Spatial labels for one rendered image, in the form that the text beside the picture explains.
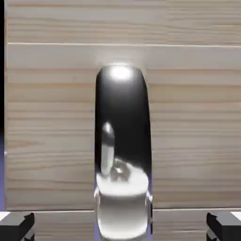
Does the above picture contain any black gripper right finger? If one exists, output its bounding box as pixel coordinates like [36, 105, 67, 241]
[206, 210, 241, 241]

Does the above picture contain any curved dark metal handle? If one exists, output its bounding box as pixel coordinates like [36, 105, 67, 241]
[93, 64, 153, 241]

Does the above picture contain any light wood cabinet door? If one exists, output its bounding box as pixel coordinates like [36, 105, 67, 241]
[4, 42, 241, 212]
[28, 208, 241, 241]

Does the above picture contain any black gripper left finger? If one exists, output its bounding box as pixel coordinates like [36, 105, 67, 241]
[0, 211, 35, 241]

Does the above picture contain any light wood cabinet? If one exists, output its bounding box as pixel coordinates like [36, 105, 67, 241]
[4, 0, 241, 241]

